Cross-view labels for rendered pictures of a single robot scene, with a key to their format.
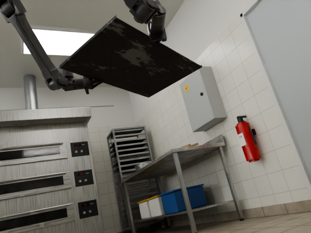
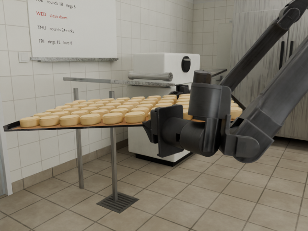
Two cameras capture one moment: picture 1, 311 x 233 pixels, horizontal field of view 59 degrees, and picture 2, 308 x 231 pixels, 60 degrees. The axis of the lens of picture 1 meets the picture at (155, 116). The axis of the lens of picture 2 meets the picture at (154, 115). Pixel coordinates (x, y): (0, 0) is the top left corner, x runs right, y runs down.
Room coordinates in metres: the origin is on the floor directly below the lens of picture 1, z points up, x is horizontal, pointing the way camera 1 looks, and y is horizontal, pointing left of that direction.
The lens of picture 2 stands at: (1.55, 0.76, 1.13)
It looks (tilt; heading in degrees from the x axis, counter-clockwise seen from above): 12 degrees down; 242
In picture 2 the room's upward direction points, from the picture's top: straight up
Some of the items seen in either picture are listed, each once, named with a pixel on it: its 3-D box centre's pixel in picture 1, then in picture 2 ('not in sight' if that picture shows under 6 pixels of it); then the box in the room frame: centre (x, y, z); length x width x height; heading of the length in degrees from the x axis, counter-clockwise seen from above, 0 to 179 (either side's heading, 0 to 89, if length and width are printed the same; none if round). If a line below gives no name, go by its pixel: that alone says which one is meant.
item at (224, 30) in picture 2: not in sight; (228, 50); (-1.76, -2.71, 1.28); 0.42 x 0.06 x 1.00; 118
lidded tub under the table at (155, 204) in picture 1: (168, 203); not in sight; (4.07, 0.11, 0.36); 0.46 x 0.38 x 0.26; 118
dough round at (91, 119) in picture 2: not in sight; (90, 119); (1.38, 0.11, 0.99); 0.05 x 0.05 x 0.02
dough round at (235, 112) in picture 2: not in sight; (230, 112); (1.11, 0.31, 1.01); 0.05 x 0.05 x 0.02
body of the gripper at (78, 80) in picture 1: (81, 83); (178, 132); (1.27, 0.33, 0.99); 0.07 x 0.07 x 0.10; 8
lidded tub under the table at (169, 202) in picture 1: (183, 199); not in sight; (3.67, -0.10, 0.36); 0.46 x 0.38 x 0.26; 120
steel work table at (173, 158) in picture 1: (170, 193); not in sight; (3.93, 0.04, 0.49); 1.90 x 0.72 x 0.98; 28
